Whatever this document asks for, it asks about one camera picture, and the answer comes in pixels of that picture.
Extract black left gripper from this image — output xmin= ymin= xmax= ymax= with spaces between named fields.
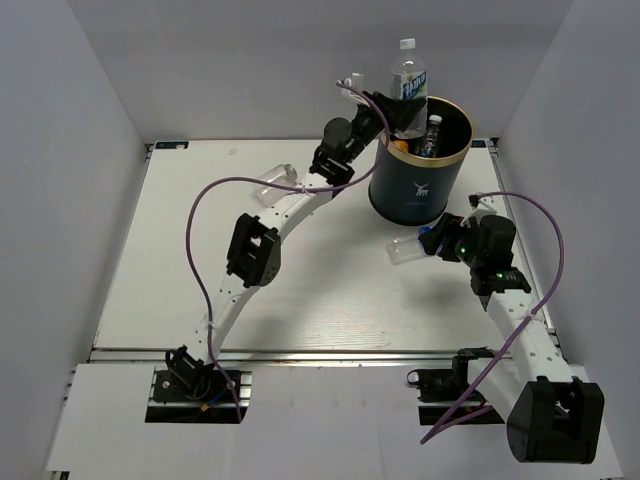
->
xmin=344 ymin=91 xmax=427 ymax=164

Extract crushed clear bottle white cap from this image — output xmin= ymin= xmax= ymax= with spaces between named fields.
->
xmin=253 ymin=164 xmax=298 ymax=208

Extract small bottle green-blue label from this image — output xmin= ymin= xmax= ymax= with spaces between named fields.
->
xmin=390 ymin=38 xmax=428 ymax=140

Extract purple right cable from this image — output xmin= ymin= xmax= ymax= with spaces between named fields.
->
xmin=419 ymin=189 xmax=566 ymax=445

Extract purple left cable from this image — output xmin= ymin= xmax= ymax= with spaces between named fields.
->
xmin=184 ymin=82 xmax=392 ymax=424

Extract orange plastic bottle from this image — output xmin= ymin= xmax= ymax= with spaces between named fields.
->
xmin=393 ymin=140 xmax=409 ymax=152

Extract aluminium table edge rail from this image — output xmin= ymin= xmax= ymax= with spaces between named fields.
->
xmin=89 ymin=347 xmax=566 ymax=369

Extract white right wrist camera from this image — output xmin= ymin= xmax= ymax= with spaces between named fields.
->
xmin=466 ymin=194 xmax=498 ymax=223

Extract clear bottle blue wrap label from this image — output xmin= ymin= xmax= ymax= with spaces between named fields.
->
xmin=385 ymin=226 xmax=431 ymax=265

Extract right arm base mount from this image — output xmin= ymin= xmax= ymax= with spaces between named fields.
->
xmin=407 ymin=367 xmax=515 ymax=427

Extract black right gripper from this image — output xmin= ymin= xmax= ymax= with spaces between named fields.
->
xmin=419 ymin=212 xmax=485 ymax=268

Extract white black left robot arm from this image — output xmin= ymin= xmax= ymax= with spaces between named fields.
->
xmin=165 ymin=91 xmax=427 ymax=399

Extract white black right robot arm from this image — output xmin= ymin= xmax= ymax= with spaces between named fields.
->
xmin=419 ymin=213 xmax=605 ymax=464

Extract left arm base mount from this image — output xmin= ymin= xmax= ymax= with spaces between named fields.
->
xmin=145 ymin=369 xmax=240 ymax=425

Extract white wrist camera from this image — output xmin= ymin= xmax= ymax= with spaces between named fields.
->
xmin=336 ymin=72 xmax=366 ymax=104
xmin=466 ymin=194 xmax=498 ymax=223

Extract purple cable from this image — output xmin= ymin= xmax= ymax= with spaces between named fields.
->
xmin=184 ymin=82 xmax=392 ymax=424
xmin=419 ymin=189 xmax=566 ymax=445

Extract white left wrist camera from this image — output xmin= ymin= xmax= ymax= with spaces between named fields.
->
xmin=336 ymin=72 xmax=366 ymax=104

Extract dark blue gold-rimmed bin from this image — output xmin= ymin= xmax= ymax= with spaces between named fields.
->
xmin=368 ymin=96 xmax=474 ymax=226

